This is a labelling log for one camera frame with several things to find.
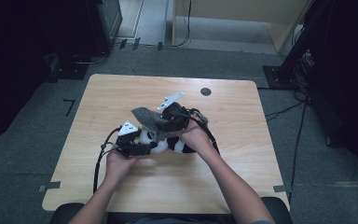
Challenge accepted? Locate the black floor cable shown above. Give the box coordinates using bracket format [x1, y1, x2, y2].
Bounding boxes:
[264, 101, 307, 123]
[288, 101, 309, 204]

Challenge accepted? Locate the grey fuzzy cloth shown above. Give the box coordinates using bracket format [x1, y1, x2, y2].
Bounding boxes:
[131, 106, 172, 142]

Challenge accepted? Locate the black flat stand base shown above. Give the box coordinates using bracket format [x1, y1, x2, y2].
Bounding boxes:
[45, 51, 90, 82]

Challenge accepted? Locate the right hand-held gripper black cable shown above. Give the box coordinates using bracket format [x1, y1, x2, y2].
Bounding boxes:
[187, 107, 222, 156]

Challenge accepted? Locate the light wooden desk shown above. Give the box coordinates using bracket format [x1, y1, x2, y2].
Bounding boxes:
[171, 0, 312, 54]

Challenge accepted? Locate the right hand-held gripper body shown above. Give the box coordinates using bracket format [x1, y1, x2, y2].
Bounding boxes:
[157, 91, 191, 133]

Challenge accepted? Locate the hand-held gripper black cable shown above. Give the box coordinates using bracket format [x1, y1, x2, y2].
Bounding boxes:
[187, 107, 222, 156]
[92, 125, 123, 194]

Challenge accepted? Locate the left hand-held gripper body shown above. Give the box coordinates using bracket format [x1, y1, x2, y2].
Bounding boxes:
[115, 120, 142, 153]

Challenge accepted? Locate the panda plush toy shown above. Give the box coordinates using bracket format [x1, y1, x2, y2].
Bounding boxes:
[138, 126, 198, 155]

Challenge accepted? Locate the person's left hand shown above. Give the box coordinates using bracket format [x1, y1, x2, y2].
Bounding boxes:
[105, 150, 145, 185]

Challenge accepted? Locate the person's dark clothing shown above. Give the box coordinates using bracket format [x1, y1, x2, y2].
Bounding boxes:
[133, 216, 274, 224]

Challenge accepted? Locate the black metal stand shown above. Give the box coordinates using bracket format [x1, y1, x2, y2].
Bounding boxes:
[262, 0, 327, 91]

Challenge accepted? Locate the person's right hand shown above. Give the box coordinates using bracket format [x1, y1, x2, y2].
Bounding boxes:
[171, 119, 216, 157]

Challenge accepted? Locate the black equipment cabinet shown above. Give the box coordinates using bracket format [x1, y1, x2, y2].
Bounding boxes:
[85, 0, 124, 57]

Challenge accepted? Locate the black hanging cable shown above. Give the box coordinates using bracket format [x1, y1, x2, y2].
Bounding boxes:
[171, 0, 192, 49]

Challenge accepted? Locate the left hand-held gripper black cable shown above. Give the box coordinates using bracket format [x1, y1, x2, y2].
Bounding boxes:
[92, 125, 123, 194]

